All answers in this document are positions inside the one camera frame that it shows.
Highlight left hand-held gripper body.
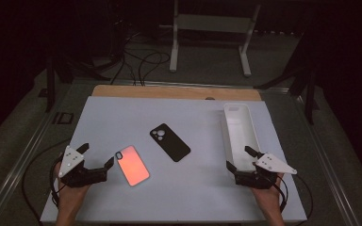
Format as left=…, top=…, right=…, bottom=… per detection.
left=58, top=145, right=108, bottom=189

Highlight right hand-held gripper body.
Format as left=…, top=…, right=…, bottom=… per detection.
left=234, top=152, right=298, bottom=190

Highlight iridescent phone case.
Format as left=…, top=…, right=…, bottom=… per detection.
left=115, top=144, right=151, bottom=187

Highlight white rectangular tray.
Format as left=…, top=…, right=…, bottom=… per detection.
left=221, top=102, right=262, bottom=173

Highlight black phone case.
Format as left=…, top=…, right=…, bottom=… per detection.
left=149, top=122, right=191, bottom=163

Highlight person's left hand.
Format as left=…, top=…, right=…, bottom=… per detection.
left=54, top=161, right=91, bottom=208

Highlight person's right hand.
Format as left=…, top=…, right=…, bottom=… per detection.
left=250, top=172, right=285, bottom=210

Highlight white board sheet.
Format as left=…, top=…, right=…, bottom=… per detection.
left=40, top=95, right=308, bottom=224

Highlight black tripod stand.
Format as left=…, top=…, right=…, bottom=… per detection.
left=44, top=55, right=111, bottom=113
left=254, top=31, right=321, bottom=125

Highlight wooden table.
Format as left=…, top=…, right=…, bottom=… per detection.
left=91, top=84, right=262, bottom=102

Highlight white metal stand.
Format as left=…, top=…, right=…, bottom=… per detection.
left=158, top=0, right=262, bottom=78

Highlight right hand-held gripper cable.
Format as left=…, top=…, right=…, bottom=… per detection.
left=272, top=172, right=314, bottom=222

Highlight hand-held gripper cable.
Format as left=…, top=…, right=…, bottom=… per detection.
left=21, top=137, right=74, bottom=224
left=272, top=172, right=314, bottom=222

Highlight black rectangular floor frame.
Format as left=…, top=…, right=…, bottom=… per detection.
left=52, top=111, right=74, bottom=125

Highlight left hand-held gripper cable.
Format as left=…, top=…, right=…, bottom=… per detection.
left=21, top=137, right=74, bottom=224

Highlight black floor cable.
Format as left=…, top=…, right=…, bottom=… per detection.
left=108, top=31, right=140, bottom=86
left=137, top=51, right=172, bottom=87

